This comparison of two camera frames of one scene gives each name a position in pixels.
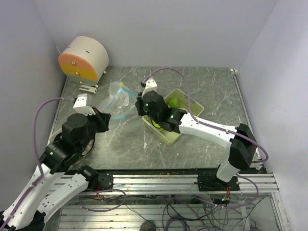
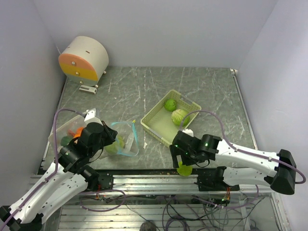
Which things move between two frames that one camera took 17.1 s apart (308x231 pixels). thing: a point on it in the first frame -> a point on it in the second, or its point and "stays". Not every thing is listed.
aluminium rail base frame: (104, 183) stays
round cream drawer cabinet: (84, 60) stays
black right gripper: (139, 105) -> (176, 150)
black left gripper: (101, 119) -> (110, 134)
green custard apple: (158, 126) -> (184, 170)
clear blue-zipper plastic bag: (121, 102) -> (126, 143)
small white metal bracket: (88, 89) stays
